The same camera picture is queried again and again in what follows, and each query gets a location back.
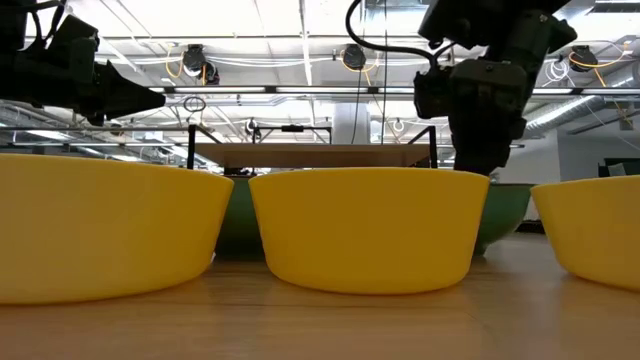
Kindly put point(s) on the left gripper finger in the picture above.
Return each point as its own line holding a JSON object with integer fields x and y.
{"x": 125, "y": 97}

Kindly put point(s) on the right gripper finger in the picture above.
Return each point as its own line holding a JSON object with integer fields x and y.
{"x": 480, "y": 150}

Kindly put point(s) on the teal patterned mini bowl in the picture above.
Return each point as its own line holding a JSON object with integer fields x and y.
{"x": 500, "y": 215}
{"x": 240, "y": 220}

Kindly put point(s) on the yellow plastic mini bowl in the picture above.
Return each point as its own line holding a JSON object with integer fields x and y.
{"x": 370, "y": 230}
{"x": 595, "y": 230}
{"x": 100, "y": 230}

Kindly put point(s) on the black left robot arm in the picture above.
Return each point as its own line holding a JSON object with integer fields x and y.
{"x": 15, "y": 25}

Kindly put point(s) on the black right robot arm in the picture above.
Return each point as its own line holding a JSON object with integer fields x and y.
{"x": 520, "y": 30}

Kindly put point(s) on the long ceiling light bar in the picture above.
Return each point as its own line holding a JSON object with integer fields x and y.
{"x": 225, "y": 90}

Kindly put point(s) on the black standing board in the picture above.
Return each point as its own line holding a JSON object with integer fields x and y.
{"x": 632, "y": 167}

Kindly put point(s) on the wooden shelf with black legs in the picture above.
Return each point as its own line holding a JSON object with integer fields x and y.
{"x": 310, "y": 155}

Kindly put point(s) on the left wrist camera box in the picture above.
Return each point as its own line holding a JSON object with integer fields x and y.
{"x": 75, "y": 31}

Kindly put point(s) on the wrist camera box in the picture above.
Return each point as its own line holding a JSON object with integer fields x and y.
{"x": 75, "y": 31}
{"x": 432, "y": 95}

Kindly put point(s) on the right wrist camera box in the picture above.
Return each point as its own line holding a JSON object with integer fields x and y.
{"x": 432, "y": 95}

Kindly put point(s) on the silver ventilation duct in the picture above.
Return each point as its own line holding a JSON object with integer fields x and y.
{"x": 565, "y": 112}

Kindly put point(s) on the black aluminium rig frame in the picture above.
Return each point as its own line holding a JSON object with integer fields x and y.
{"x": 530, "y": 227}

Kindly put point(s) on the distant black metal frame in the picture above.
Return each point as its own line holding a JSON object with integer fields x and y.
{"x": 292, "y": 128}

